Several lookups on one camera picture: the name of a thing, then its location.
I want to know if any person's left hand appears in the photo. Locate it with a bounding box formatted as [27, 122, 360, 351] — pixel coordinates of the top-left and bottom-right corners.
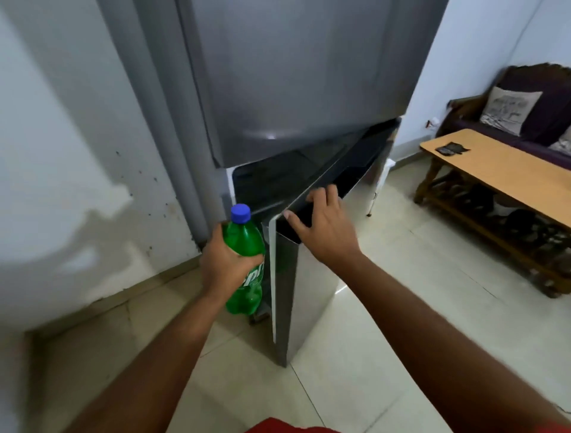
[199, 222, 265, 306]

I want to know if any person's right hand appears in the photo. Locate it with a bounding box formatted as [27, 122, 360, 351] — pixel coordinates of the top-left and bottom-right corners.
[283, 184, 362, 269]

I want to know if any green soda bottle blue cap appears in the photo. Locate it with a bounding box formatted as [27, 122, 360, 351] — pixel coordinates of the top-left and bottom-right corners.
[222, 204, 267, 316]

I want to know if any steel refrigerator door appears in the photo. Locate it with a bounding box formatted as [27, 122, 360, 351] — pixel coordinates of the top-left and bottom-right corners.
[268, 117, 402, 368]

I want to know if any person's left forearm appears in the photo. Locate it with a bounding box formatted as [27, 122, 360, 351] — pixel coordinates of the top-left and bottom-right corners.
[66, 285, 230, 433]

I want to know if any person's right forearm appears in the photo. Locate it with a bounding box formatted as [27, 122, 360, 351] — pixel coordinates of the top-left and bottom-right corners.
[343, 252, 571, 433]

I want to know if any grey steel refrigerator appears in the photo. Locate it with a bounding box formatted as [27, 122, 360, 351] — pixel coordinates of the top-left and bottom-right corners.
[96, 0, 449, 244]

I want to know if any dark wallet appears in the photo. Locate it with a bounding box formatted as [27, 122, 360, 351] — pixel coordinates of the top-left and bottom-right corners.
[435, 142, 471, 157]

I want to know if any person's red shirt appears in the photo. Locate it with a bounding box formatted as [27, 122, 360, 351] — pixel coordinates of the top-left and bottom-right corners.
[244, 418, 340, 433]

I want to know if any wooden coffee table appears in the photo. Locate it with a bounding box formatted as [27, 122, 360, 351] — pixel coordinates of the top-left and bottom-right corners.
[413, 129, 571, 299]

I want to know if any pile of dark shoes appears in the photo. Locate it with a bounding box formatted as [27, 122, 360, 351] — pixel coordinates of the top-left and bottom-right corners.
[439, 178, 571, 275]

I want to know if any beige printed cushion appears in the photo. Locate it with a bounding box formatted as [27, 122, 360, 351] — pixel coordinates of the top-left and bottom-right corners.
[479, 86, 543, 137]

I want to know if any dark purple wooden sofa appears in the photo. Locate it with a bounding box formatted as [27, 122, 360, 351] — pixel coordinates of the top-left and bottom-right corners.
[436, 63, 571, 171]

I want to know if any grey patterned cushion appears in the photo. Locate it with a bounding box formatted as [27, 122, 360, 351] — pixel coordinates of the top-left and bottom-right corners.
[549, 125, 571, 157]

